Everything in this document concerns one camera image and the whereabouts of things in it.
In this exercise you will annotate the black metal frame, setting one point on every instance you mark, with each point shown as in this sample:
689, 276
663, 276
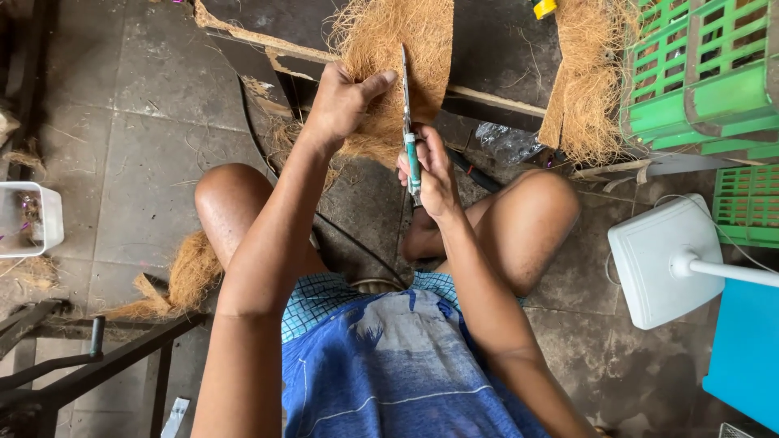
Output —
79, 365

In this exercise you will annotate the person's right fingers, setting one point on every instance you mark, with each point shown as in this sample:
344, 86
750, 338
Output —
426, 159

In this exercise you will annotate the person's leg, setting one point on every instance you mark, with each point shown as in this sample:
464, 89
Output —
511, 231
243, 210

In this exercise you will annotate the dark wooden board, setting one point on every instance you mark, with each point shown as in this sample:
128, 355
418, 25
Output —
487, 55

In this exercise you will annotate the person's right leg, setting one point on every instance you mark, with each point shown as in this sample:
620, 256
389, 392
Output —
511, 231

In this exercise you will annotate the white fan pole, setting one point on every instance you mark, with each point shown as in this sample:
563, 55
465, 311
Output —
727, 271

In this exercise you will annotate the white plastic tub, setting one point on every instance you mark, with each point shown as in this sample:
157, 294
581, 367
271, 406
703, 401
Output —
27, 219

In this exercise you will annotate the wooden strip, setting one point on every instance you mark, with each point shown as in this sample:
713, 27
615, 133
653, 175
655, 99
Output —
633, 169

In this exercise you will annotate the person's checked shorts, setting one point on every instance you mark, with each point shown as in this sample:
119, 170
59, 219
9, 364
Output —
328, 298

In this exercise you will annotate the blue plastic stool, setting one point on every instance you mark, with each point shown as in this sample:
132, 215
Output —
745, 353

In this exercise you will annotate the loose coconut fibre heap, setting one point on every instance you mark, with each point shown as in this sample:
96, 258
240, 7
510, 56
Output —
182, 280

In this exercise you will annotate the person's blue shirt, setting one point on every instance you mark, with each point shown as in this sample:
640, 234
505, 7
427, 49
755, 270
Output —
395, 371

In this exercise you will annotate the clear plastic bag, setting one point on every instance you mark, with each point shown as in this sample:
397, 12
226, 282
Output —
508, 143

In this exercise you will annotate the person's left hand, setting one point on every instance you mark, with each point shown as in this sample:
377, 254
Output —
339, 103

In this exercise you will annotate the brown coconut fibre sheet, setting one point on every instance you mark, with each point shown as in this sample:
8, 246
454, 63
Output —
389, 67

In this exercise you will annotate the coconut fibre sheet on board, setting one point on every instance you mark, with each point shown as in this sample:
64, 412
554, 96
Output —
585, 79

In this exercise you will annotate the white paper scrap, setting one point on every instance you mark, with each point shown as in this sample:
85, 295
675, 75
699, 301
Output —
175, 417

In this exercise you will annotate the small green plastic crate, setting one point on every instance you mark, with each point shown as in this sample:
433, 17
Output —
747, 204

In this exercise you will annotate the person's left leg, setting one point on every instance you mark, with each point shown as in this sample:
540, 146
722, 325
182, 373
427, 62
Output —
243, 210

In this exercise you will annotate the person's right hand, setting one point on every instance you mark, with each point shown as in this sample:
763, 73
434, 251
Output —
433, 176

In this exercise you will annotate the white fan base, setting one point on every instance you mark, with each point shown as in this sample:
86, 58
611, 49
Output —
660, 261

